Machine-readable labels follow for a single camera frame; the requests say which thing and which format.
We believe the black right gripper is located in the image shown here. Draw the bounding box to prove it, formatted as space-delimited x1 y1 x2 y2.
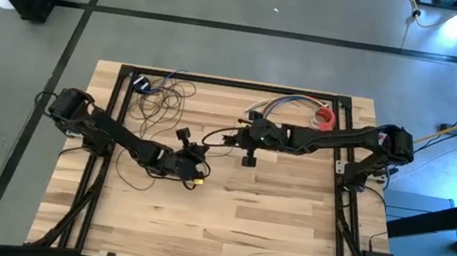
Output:
231 109 296 173

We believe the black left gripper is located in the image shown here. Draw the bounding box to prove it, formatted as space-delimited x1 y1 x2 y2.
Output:
154 124 215 192

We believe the long thin black cord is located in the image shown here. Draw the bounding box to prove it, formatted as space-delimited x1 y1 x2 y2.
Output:
112 70 257 205

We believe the red tape dispenser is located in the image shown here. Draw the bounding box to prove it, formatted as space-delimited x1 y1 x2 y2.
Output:
314 105 339 133

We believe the blue round device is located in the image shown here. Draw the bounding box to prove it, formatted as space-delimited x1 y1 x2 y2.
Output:
132 74 154 95

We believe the bundle of coloured wires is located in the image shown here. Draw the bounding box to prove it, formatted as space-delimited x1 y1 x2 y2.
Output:
244 88 326 126

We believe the colourful cable bundle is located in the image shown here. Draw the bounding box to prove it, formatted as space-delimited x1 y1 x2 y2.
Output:
256 89 332 124

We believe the black switch cable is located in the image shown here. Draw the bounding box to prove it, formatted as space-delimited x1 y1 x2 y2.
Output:
366 228 389 255

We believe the beige cable with plug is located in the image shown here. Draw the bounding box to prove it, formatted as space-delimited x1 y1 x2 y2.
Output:
396 0 457 33

